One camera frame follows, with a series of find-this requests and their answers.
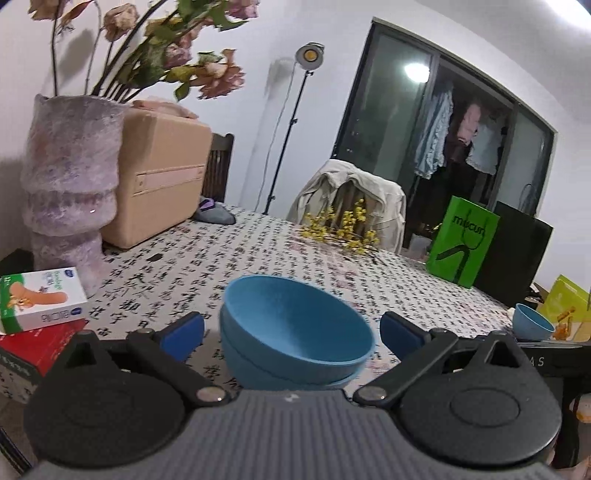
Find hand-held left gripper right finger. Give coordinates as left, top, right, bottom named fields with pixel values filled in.
left=353, top=311, right=550, bottom=408

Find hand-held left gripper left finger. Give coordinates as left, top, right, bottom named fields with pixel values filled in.
left=44, top=311, right=233, bottom=408

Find blue bowl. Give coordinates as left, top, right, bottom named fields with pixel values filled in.
left=222, top=323, right=365, bottom=391
left=513, top=303, right=556, bottom=341
left=221, top=275, right=375, bottom=370

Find white plush toy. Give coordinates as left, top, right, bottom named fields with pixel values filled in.
left=569, top=394, right=591, bottom=425

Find yellow green box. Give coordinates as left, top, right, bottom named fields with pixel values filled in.
left=538, top=275, right=591, bottom=343

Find green paper bag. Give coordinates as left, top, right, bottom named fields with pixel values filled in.
left=425, top=196, right=501, bottom=289

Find grey purple fabric pouch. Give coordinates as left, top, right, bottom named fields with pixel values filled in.
left=191, top=197, right=235, bottom=225

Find calligraphy print tablecloth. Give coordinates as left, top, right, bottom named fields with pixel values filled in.
left=0, top=205, right=520, bottom=402

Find yellow blossom branches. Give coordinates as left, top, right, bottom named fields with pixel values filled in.
left=298, top=199, right=382, bottom=254

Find beige jacket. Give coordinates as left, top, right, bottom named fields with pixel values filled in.
left=287, top=159, right=407, bottom=252

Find green white bandage box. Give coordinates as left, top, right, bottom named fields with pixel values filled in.
left=0, top=267, right=88, bottom=334

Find dark wooden chair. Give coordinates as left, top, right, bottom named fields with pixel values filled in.
left=332, top=178, right=370, bottom=232
left=202, top=132, right=235, bottom=204

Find red cardboard box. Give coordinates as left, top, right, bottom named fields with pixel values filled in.
left=0, top=319, right=88, bottom=404

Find fuzzy purple grey vase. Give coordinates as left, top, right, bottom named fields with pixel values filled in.
left=19, top=93, right=130, bottom=296

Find white hanging garment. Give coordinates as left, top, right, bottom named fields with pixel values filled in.
left=466, top=120, right=509, bottom=175

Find light blue hanging shirt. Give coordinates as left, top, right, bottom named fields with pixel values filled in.
left=413, top=88, right=455, bottom=178

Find dark glass sliding door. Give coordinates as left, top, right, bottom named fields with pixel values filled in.
left=333, top=17, right=555, bottom=252

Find pink hanging garment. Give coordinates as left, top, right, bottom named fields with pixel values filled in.
left=457, top=104, right=483, bottom=148

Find dried rose bouquet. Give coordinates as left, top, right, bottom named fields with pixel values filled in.
left=28, top=0, right=259, bottom=109

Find black light stand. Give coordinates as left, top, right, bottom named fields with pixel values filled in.
left=261, top=42, right=325, bottom=215

